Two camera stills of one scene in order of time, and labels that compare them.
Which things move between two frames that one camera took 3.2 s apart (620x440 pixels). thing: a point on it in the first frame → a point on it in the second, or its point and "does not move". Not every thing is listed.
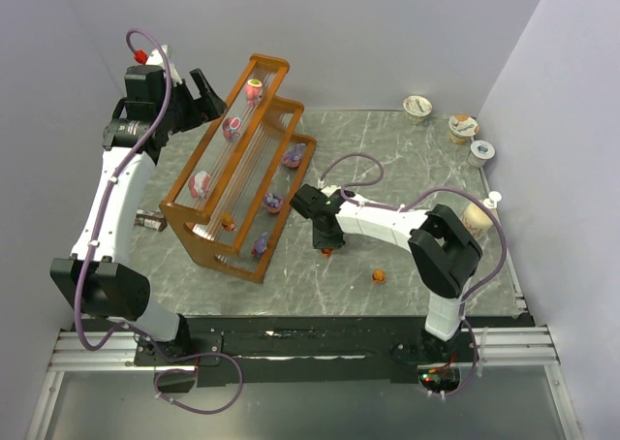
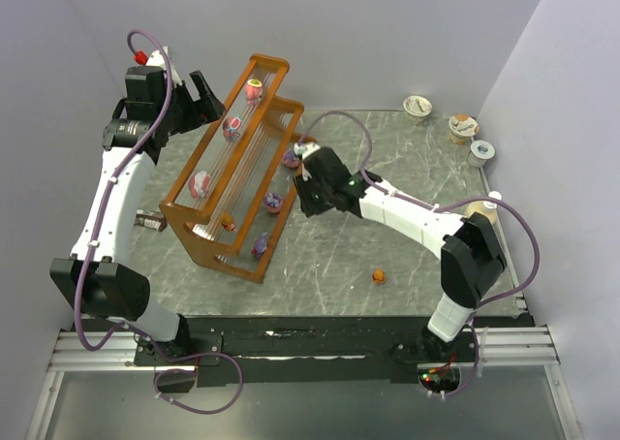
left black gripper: x=195 y=104 does not move
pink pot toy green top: x=254 y=91 does not move
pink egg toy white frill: x=199 y=184 does not move
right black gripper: x=327 y=238 → x=310 y=180
